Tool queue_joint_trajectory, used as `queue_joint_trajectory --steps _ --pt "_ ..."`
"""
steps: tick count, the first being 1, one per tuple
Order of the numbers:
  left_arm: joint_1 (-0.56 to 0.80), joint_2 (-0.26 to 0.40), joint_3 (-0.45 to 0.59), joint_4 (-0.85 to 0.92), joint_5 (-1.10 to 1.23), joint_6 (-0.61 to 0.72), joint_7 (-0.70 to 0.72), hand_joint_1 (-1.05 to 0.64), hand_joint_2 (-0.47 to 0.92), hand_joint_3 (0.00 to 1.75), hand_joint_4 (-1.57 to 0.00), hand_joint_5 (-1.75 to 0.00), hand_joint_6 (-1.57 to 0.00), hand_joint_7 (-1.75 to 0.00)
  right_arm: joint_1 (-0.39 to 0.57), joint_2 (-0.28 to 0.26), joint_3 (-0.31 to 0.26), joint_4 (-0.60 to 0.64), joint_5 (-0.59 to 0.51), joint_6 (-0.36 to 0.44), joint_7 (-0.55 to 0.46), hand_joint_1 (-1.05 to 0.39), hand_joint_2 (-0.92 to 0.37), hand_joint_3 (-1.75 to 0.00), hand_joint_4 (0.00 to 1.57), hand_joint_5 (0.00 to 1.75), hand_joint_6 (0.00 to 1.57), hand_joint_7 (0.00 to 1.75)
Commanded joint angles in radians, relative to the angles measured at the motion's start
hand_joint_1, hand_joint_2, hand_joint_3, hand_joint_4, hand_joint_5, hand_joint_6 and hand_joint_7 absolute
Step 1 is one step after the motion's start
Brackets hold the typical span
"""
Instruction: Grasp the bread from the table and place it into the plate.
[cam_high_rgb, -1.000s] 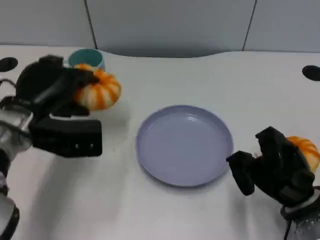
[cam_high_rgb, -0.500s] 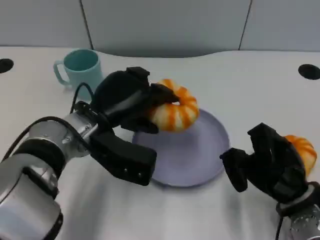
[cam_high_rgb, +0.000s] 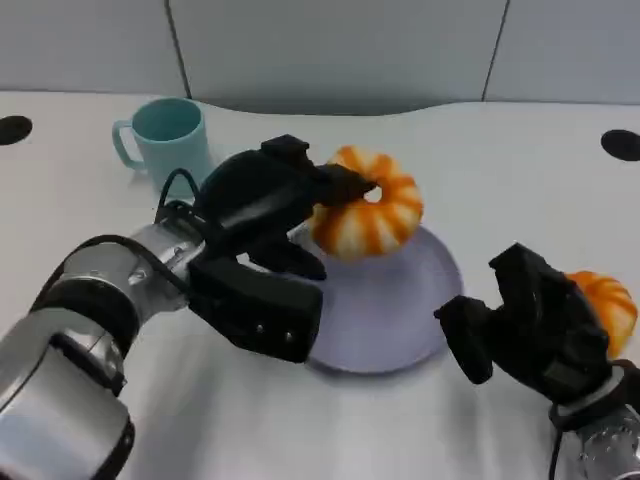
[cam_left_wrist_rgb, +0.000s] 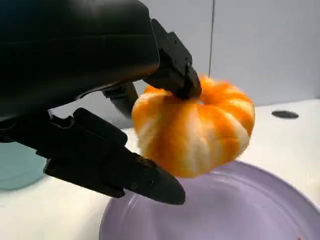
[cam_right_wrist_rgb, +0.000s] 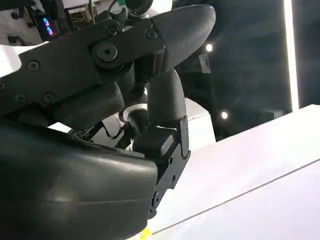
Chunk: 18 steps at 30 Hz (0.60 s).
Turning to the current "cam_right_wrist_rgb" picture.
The round ceiling lamp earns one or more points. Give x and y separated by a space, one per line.
224 115
209 47

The black device with lit display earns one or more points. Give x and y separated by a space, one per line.
47 26

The vertical light strip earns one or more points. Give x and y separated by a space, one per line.
292 55

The white cabinet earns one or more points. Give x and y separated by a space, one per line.
200 125

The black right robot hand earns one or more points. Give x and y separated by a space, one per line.
75 185

